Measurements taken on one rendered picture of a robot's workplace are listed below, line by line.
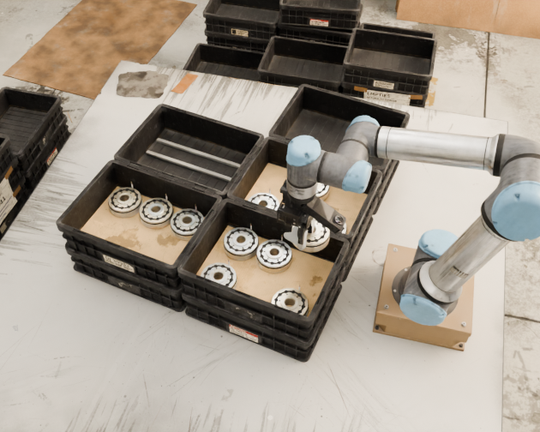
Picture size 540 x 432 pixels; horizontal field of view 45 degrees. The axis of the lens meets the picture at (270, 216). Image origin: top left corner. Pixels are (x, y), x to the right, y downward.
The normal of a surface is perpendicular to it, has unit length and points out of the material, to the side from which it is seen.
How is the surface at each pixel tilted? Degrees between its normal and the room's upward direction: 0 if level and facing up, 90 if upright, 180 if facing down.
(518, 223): 81
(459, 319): 2
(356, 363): 0
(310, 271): 0
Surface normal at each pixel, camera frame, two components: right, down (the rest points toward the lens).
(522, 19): -0.25, 0.49
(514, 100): 0.00, -0.65
